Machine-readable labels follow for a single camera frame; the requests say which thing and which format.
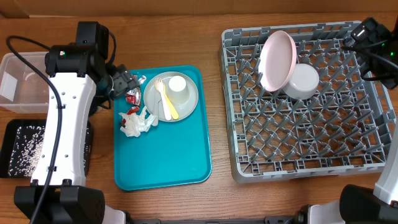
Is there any large white plate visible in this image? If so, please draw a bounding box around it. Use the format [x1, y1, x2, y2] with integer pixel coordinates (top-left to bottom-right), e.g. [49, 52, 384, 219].
[258, 30, 297, 92]

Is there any small grey bowl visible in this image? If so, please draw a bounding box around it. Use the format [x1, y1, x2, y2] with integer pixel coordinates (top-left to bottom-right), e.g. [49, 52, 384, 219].
[282, 63, 319, 100]

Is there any teal serving tray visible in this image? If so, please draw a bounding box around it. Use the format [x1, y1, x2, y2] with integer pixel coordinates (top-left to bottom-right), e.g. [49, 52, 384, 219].
[114, 65, 212, 191]

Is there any grey dishwasher rack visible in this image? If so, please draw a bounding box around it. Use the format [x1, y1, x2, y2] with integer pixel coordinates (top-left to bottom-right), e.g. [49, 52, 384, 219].
[220, 21, 397, 184]

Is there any yellow plastic fork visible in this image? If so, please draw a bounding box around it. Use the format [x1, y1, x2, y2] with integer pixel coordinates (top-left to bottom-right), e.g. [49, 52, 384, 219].
[155, 78, 179, 120]

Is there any white upturned cup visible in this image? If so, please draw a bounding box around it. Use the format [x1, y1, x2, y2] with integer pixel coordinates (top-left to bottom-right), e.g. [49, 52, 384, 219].
[169, 75, 189, 105]

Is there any silver red wrapper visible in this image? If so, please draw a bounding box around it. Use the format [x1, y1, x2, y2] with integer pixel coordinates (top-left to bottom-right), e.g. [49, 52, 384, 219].
[125, 75, 147, 106]

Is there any grey round plate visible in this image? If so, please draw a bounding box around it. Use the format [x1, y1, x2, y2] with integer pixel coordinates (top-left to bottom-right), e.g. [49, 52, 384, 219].
[143, 72, 199, 122]

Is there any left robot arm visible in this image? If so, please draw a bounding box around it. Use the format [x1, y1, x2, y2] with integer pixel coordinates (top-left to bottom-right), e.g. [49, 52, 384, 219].
[14, 21, 139, 224]

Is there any black plastic tray bin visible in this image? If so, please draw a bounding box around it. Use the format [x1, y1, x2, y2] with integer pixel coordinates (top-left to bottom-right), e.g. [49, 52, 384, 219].
[0, 118, 93, 179]

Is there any white napkin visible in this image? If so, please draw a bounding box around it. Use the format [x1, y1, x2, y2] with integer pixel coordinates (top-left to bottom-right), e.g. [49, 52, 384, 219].
[119, 106, 158, 138]

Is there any clear plastic bin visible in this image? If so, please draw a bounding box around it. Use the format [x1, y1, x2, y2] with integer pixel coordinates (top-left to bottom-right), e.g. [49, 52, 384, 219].
[1, 53, 49, 114]

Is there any spilled white rice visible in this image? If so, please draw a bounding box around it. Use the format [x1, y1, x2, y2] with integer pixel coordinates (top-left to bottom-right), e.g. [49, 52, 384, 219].
[8, 124, 91, 177]

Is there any small red wrapper piece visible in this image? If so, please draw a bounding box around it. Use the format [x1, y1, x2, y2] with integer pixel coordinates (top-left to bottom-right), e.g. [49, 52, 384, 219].
[121, 105, 140, 126]

